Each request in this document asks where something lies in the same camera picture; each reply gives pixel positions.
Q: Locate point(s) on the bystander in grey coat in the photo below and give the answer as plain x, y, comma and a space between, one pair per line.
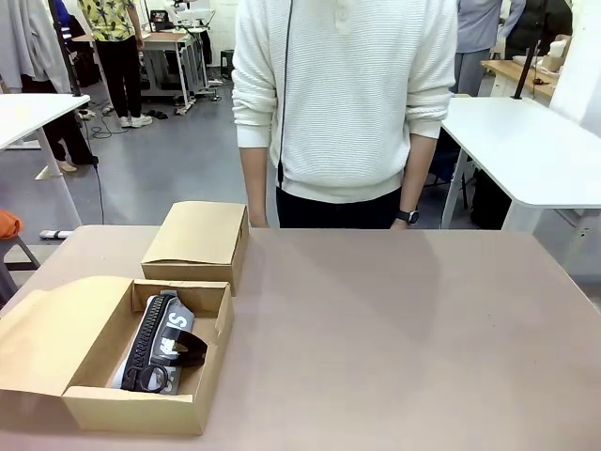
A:
28, 42

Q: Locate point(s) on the white table with rounded corner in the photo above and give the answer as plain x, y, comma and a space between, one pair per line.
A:
516, 141

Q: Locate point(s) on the orange cloth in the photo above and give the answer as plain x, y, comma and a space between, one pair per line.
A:
8, 225

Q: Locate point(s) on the bystander in yellow patterned shirt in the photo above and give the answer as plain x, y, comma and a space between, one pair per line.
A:
110, 19

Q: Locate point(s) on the bystander in black jacket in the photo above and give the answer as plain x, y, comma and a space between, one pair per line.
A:
535, 23

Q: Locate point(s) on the white board panel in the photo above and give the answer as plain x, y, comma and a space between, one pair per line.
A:
582, 56

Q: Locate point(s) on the closed cardboard box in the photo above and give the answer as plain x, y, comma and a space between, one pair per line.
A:
197, 235

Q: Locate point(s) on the person's white knit sweater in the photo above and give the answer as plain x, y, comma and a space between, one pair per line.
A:
347, 117

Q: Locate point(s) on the person's left forearm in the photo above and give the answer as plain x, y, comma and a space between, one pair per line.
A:
415, 174

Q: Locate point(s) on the white table with slanted leg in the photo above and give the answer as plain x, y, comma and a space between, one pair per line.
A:
28, 117

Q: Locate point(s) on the person's left hand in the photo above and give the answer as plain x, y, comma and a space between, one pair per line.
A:
400, 225

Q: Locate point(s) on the person's black trousers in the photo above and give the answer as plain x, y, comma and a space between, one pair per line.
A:
338, 216

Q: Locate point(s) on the person's right hand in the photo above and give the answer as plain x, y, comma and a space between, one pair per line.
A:
259, 222

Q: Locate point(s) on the grey pouch with black zipper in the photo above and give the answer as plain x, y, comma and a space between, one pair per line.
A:
180, 321

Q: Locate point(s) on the person's right forearm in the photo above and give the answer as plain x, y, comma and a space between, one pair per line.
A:
253, 183

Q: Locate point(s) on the black wristwatch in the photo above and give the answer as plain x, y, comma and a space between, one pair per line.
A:
409, 216

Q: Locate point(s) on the wooden top workbench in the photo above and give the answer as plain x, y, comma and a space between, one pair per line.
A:
507, 70

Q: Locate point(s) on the bystander in grey shirt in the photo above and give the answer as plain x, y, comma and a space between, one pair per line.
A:
474, 28

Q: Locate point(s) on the grey frame table, brown top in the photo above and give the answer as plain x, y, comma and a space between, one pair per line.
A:
164, 37

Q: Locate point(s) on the black stand pole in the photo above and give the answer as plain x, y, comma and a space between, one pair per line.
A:
525, 70
66, 47

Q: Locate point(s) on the open cardboard box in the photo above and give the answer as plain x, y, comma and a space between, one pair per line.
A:
47, 338

